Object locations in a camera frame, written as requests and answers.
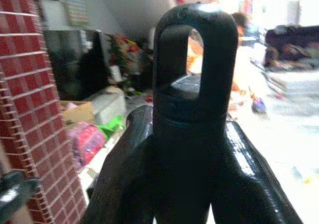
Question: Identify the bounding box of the dark sofa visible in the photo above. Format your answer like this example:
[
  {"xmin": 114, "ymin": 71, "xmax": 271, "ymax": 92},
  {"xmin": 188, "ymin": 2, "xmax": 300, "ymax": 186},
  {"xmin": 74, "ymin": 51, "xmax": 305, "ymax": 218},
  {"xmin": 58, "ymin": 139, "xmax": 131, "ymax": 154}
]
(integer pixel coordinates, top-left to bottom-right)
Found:
[{"xmin": 263, "ymin": 24, "xmax": 319, "ymax": 72}]

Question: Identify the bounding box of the red tiled door pillar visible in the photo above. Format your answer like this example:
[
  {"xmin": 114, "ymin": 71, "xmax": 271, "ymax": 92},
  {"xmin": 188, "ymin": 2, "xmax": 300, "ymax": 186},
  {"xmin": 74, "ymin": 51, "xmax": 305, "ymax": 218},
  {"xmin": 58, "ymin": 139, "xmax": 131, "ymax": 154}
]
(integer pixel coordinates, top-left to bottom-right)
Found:
[{"xmin": 0, "ymin": 0, "xmax": 87, "ymax": 224}]

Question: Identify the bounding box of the grey box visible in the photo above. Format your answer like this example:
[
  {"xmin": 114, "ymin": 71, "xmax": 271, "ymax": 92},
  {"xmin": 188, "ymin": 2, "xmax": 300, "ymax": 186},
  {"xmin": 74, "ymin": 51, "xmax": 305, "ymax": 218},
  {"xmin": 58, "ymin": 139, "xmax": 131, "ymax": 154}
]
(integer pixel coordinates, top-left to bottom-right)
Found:
[{"xmin": 87, "ymin": 86, "xmax": 127, "ymax": 125}]

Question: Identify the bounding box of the child in orange shirt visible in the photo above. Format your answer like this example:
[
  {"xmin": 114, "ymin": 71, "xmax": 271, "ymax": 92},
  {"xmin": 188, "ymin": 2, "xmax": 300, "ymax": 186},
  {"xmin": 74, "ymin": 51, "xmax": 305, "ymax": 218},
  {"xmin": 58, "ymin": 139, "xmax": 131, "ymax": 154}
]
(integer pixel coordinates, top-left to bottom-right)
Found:
[{"xmin": 186, "ymin": 11, "xmax": 253, "ymax": 95}]

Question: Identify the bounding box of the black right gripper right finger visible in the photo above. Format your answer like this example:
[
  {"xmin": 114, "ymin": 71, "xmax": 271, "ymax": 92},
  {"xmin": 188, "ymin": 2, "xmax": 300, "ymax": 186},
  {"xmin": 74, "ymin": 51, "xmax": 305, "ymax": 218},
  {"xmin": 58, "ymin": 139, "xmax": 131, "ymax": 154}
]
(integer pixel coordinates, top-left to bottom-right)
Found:
[{"xmin": 210, "ymin": 120, "xmax": 304, "ymax": 224}]

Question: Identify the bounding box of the brown cardboard box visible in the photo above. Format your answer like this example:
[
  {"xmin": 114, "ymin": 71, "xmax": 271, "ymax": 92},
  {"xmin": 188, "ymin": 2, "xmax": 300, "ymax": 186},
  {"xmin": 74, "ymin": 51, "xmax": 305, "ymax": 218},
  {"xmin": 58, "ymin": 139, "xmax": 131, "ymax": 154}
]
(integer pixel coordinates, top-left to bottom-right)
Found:
[{"xmin": 61, "ymin": 101, "xmax": 95, "ymax": 128}]

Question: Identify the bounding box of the pink backpack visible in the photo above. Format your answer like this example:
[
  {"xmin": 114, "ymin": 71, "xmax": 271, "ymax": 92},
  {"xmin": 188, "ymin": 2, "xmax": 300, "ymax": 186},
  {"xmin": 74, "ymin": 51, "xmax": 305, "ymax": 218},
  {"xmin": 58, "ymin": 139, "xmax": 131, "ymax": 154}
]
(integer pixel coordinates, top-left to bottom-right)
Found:
[{"xmin": 66, "ymin": 122, "xmax": 107, "ymax": 170}]

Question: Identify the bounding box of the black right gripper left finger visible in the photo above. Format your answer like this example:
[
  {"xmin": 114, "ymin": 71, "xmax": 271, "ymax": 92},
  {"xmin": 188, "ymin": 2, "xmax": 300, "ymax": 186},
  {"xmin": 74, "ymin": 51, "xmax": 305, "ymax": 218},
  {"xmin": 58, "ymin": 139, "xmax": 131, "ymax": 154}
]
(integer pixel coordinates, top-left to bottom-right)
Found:
[{"xmin": 82, "ymin": 105, "xmax": 160, "ymax": 224}]

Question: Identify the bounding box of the green broom with blue handle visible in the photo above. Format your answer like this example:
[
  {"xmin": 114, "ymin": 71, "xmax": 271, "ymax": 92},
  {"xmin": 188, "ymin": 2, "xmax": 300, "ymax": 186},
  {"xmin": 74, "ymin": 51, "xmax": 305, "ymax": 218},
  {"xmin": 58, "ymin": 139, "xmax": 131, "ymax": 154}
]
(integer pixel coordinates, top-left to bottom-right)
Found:
[{"xmin": 152, "ymin": 1, "xmax": 239, "ymax": 224}]

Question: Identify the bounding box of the green bag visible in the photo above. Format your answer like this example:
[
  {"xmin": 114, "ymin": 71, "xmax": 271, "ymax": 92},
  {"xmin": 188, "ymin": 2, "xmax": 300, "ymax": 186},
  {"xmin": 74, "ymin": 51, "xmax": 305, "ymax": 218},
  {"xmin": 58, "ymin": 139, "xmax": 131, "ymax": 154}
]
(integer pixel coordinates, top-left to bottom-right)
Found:
[{"xmin": 96, "ymin": 115, "xmax": 127, "ymax": 141}]

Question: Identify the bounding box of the purple toy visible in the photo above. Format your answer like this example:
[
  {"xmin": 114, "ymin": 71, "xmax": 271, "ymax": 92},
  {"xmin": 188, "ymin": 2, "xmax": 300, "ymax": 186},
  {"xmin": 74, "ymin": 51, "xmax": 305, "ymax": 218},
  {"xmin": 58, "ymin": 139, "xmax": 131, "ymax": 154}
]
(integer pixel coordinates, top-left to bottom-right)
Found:
[{"xmin": 250, "ymin": 96, "xmax": 267, "ymax": 114}]

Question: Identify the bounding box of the colourful wall poster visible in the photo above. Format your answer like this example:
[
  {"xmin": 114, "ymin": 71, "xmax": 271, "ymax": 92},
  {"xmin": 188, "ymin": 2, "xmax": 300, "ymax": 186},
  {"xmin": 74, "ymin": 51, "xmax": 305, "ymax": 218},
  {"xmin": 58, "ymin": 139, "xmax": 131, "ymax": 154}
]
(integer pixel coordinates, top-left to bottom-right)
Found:
[{"xmin": 61, "ymin": 0, "xmax": 91, "ymax": 27}]

